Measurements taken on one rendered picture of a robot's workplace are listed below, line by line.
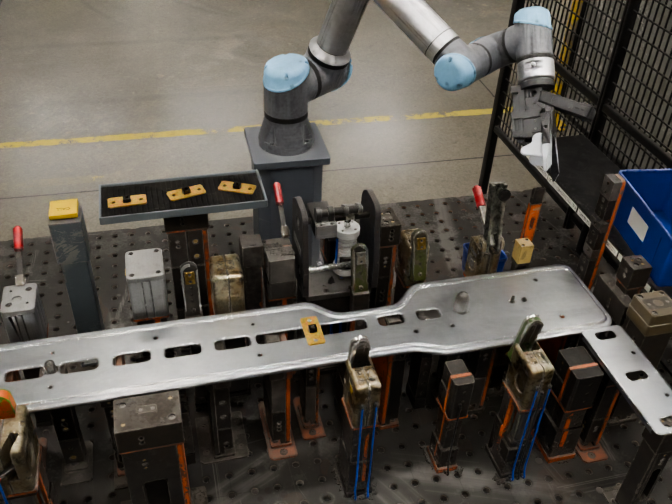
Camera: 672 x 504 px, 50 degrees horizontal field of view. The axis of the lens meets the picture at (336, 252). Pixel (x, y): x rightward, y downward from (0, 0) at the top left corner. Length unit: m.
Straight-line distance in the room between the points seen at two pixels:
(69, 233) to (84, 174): 2.41
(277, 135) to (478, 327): 0.74
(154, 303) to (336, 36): 0.81
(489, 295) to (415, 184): 2.30
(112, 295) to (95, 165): 2.08
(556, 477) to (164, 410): 0.89
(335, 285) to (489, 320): 0.37
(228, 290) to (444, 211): 1.10
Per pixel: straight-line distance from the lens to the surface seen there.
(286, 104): 1.91
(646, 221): 1.86
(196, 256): 1.77
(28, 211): 3.89
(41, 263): 2.34
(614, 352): 1.66
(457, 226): 2.44
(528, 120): 1.56
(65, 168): 4.19
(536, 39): 1.60
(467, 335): 1.60
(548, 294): 1.75
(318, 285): 1.73
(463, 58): 1.54
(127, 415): 1.41
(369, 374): 1.42
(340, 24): 1.90
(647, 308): 1.71
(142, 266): 1.58
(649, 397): 1.60
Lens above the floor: 2.08
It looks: 38 degrees down
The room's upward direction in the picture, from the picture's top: 3 degrees clockwise
